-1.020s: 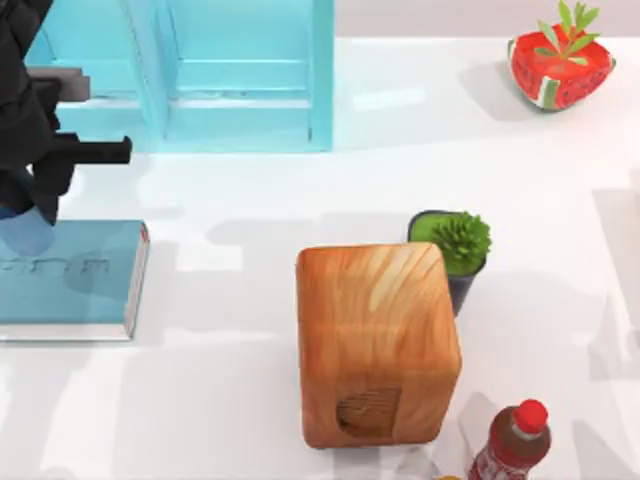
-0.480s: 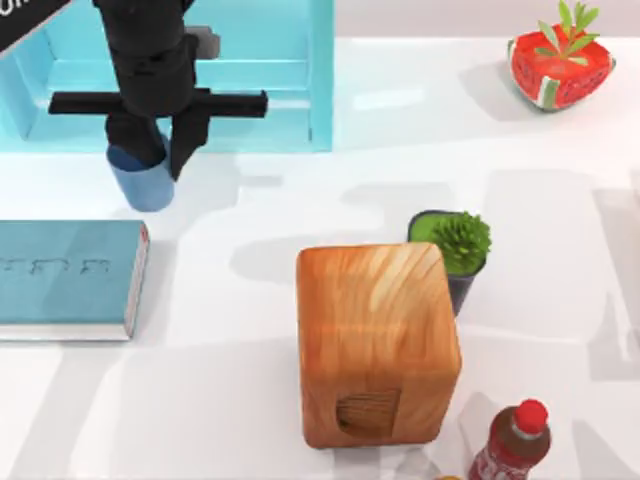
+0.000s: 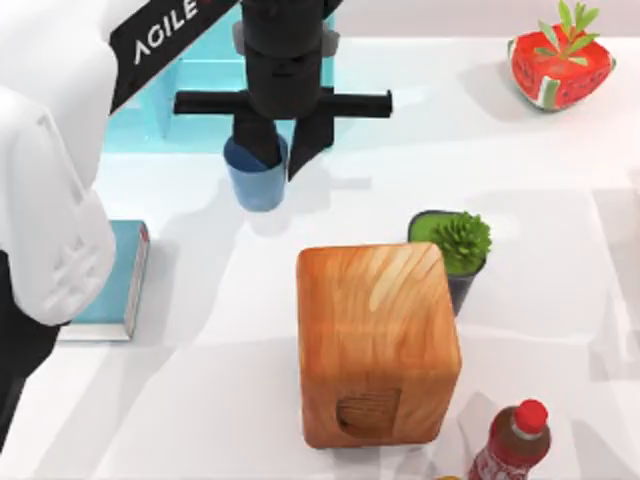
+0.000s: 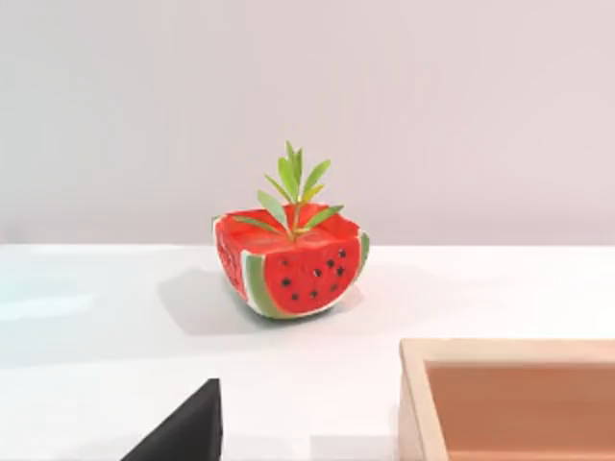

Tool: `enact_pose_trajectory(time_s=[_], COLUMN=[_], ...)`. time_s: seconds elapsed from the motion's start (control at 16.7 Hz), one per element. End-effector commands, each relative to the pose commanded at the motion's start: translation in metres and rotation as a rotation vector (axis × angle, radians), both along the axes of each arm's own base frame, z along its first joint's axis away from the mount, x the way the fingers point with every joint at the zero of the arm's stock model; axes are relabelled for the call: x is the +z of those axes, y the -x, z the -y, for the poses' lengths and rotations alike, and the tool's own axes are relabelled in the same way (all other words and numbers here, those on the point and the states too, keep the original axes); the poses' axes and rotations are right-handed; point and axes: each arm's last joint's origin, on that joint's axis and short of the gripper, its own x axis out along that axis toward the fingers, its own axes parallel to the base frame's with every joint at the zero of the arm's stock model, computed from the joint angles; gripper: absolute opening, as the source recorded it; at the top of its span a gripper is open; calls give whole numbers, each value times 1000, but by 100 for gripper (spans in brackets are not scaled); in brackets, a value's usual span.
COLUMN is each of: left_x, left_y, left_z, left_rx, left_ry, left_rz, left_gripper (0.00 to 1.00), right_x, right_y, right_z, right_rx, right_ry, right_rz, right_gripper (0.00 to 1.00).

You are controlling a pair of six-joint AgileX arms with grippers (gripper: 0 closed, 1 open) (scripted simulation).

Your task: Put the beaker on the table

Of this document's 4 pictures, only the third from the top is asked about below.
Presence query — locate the blue cup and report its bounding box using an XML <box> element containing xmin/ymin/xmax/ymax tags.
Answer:
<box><xmin>222</xmin><ymin>133</ymin><xmax>291</xmax><ymax>213</ymax></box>

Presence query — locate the light blue rack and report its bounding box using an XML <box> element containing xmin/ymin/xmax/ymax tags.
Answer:
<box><xmin>102</xmin><ymin>35</ymin><xmax>347</xmax><ymax>157</ymax></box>

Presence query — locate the green plant in dark pot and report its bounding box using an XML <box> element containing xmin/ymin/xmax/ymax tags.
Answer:
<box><xmin>406</xmin><ymin>209</ymin><xmax>494</xmax><ymax>317</ymax></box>

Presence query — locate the light blue book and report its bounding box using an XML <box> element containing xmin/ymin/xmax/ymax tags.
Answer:
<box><xmin>56</xmin><ymin>219</ymin><xmax>152</xmax><ymax>343</ymax></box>

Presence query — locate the wooden box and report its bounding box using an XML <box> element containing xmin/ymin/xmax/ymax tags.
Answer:
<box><xmin>295</xmin><ymin>242</ymin><xmax>463</xmax><ymax>451</ymax></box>

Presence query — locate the watermelon plant pot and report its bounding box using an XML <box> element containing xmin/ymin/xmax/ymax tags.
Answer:
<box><xmin>506</xmin><ymin>0</ymin><xmax>618</xmax><ymax>114</ymax></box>

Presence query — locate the red bottle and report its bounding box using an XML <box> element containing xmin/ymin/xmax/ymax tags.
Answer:
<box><xmin>466</xmin><ymin>398</ymin><xmax>552</xmax><ymax>480</ymax></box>

